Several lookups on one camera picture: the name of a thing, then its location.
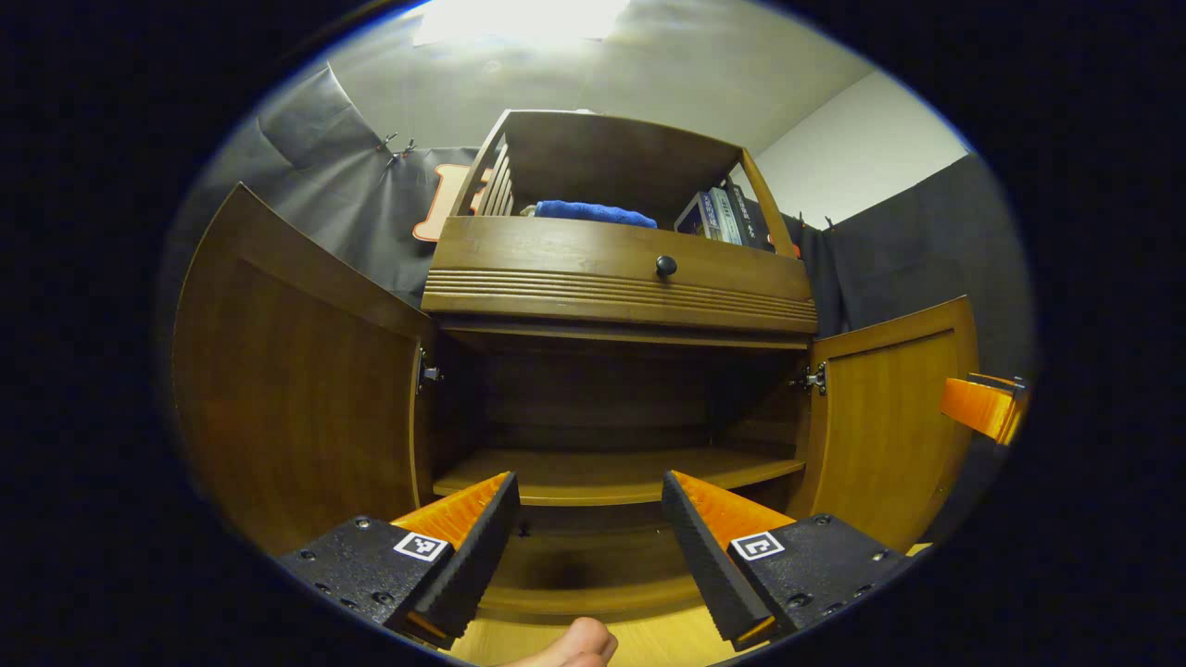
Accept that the black backdrop cloth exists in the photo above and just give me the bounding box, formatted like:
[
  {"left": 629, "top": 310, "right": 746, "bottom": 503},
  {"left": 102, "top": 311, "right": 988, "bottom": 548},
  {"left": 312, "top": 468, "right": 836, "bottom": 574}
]
[
  {"left": 774, "top": 153, "right": 1037, "bottom": 381},
  {"left": 185, "top": 63, "right": 492, "bottom": 307}
]

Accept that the blue cover book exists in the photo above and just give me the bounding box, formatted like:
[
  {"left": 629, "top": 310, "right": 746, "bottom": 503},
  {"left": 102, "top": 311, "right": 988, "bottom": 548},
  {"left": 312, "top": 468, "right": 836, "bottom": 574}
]
[{"left": 675, "top": 195, "right": 713, "bottom": 240}]

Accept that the pale striped book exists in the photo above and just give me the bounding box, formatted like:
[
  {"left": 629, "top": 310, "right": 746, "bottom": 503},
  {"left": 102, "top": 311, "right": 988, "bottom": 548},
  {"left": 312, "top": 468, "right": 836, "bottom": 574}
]
[{"left": 706, "top": 188, "right": 745, "bottom": 246}]

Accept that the wooden shoe cabinet door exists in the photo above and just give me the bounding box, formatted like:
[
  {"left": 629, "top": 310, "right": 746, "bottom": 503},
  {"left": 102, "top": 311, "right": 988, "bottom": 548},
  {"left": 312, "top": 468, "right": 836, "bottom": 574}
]
[
  {"left": 171, "top": 182, "right": 438, "bottom": 557},
  {"left": 788, "top": 296, "right": 980, "bottom": 554}
]

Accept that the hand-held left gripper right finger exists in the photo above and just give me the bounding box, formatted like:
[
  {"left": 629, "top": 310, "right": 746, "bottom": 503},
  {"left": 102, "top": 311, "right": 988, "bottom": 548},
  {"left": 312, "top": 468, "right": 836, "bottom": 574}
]
[{"left": 660, "top": 470, "right": 914, "bottom": 654}]

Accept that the dark spine book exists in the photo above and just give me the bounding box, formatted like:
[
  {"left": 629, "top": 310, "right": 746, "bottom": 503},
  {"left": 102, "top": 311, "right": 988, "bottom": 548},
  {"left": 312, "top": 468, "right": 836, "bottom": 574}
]
[{"left": 725, "top": 182, "right": 775, "bottom": 251}]

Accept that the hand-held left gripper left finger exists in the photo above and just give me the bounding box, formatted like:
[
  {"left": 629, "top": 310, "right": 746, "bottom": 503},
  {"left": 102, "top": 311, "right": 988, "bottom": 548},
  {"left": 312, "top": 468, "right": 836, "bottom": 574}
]
[{"left": 278, "top": 472, "right": 522, "bottom": 651}]

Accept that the wooden cabinet shelf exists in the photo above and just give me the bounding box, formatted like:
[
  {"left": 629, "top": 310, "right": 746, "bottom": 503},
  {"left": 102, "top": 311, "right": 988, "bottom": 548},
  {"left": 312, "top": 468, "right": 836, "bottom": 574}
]
[{"left": 434, "top": 449, "right": 805, "bottom": 507}]

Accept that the blue towel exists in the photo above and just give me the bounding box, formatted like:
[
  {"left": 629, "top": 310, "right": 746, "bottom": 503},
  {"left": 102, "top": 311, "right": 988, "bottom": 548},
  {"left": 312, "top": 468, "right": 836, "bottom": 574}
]
[{"left": 535, "top": 200, "right": 659, "bottom": 229}]

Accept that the wooden double-door shoe cabinet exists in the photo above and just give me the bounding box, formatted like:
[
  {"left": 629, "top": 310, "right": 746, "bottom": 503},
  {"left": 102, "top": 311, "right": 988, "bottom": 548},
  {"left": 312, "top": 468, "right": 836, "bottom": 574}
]
[{"left": 171, "top": 109, "right": 980, "bottom": 623}]

